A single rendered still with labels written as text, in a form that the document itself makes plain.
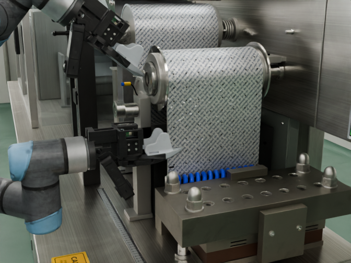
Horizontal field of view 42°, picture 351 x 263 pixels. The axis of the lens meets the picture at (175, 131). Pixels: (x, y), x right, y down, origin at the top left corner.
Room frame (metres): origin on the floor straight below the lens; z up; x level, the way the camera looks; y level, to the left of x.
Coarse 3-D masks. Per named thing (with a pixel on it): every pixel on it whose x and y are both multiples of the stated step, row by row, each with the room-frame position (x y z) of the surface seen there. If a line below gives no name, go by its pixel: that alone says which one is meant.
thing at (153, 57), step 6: (150, 54) 1.03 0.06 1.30; (156, 54) 1.01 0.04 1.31; (150, 60) 1.03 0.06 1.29; (156, 60) 0.99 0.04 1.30; (156, 66) 0.99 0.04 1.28; (264, 66) 1.06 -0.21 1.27; (162, 72) 0.97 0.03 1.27; (264, 72) 1.06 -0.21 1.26; (162, 78) 0.97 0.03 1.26; (264, 78) 1.06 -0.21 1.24; (162, 84) 0.97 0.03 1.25; (162, 90) 0.97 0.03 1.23; (150, 96) 1.03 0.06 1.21; (156, 96) 0.99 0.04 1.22; (162, 96) 0.98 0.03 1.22; (156, 102) 0.99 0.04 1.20
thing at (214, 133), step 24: (240, 96) 1.03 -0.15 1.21; (168, 120) 0.97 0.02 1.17; (192, 120) 0.99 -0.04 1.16; (216, 120) 1.01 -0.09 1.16; (240, 120) 1.03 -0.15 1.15; (192, 144) 0.99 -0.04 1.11; (216, 144) 1.01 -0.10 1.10; (240, 144) 1.03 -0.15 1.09; (168, 168) 0.97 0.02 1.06; (192, 168) 0.99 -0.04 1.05; (216, 168) 1.01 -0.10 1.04
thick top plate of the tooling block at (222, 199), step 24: (288, 168) 1.03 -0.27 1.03; (312, 168) 1.03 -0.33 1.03; (216, 192) 0.89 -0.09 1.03; (240, 192) 0.89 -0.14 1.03; (264, 192) 0.89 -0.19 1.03; (288, 192) 0.89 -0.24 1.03; (312, 192) 0.89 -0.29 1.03; (336, 192) 0.89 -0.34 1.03; (168, 216) 0.84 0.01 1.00; (192, 216) 0.78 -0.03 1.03; (216, 216) 0.79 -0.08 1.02; (240, 216) 0.81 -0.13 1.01; (312, 216) 0.87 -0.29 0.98; (336, 216) 0.90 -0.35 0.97; (192, 240) 0.78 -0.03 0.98; (216, 240) 0.79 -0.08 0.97
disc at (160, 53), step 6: (150, 48) 1.05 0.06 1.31; (156, 48) 1.02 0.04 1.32; (162, 54) 0.98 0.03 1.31; (162, 60) 0.98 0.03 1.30; (162, 66) 0.98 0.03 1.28; (168, 78) 0.96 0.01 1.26; (168, 84) 0.96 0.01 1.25; (168, 90) 0.96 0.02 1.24; (162, 102) 0.98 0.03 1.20; (156, 108) 1.02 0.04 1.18; (162, 108) 0.98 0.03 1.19
